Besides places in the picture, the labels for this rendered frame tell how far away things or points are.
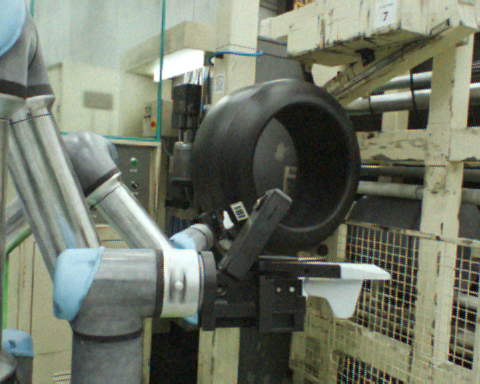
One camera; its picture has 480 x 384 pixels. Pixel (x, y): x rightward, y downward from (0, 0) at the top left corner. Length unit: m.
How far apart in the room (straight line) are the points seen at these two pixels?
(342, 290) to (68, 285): 0.29
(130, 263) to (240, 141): 1.09
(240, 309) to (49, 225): 0.25
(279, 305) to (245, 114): 1.10
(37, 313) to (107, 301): 1.69
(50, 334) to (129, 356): 1.70
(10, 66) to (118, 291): 0.24
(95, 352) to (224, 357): 1.65
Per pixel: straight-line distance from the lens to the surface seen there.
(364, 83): 2.03
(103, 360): 0.57
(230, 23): 2.11
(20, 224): 1.24
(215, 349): 2.16
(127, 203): 1.07
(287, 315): 0.59
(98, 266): 0.55
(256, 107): 1.64
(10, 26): 0.52
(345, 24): 1.95
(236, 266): 0.57
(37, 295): 2.21
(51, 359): 2.30
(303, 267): 0.56
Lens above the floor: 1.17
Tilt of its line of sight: 3 degrees down
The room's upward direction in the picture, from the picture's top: 3 degrees clockwise
